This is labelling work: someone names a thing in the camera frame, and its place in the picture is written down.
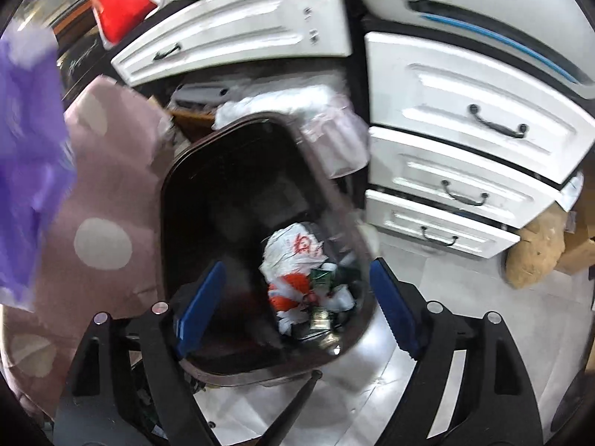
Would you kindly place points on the tan burlap sack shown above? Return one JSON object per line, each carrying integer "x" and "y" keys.
{"x": 534, "y": 251}

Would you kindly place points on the clear plastic wrap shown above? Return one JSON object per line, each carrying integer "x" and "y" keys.
{"x": 574, "y": 190}

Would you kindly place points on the tall white drawer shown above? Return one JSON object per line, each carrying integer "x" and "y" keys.
{"x": 479, "y": 97}

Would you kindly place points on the black rod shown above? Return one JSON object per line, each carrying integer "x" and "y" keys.
{"x": 293, "y": 404}

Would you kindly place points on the pink polka dot tablecloth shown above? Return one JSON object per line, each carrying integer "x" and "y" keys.
{"x": 107, "y": 172}

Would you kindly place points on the pale pink plastic bag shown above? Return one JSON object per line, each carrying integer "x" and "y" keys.
{"x": 334, "y": 144}

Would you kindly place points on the green drink carton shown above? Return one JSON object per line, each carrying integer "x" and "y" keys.
{"x": 324, "y": 278}

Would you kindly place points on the wooden counter ledge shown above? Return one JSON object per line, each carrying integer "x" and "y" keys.
{"x": 74, "y": 18}

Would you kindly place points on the cardboard box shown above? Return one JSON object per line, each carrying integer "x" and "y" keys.
{"x": 576, "y": 251}

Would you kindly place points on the orange white wrapper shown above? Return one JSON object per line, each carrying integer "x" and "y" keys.
{"x": 288, "y": 295}

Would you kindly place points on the dark brown trash bin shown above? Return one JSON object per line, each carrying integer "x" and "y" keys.
{"x": 223, "y": 195}

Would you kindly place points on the white plastic bag bundle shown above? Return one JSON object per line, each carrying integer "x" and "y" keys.
{"x": 279, "y": 102}

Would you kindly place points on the white red-printed plastic bag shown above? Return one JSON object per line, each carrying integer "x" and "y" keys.
{"x": 293, "y": 251}

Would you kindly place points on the wide white drawer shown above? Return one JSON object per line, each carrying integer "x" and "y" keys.
{"x": 232, "y": 32}

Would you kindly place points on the white plastic case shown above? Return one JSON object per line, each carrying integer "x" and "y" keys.
{"x": 200, "y": 95}

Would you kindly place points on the wooden board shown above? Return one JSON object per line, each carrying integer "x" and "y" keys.
{"x": 190, "y": 123}

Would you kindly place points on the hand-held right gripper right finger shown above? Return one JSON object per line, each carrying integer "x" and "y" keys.
{"x": 395, "y": 306}

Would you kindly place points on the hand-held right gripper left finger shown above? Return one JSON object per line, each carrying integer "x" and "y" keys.
{"x": 204, "y": 306}

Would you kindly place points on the red tote bag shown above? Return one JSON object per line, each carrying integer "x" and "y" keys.
{"x": 121, "y": 4}

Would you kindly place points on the purple plastic bag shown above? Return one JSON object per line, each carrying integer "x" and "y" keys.
{"x": 28, "y": 148}

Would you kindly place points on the white paper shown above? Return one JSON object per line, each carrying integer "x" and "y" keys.
{"x": 343, "y": 298}

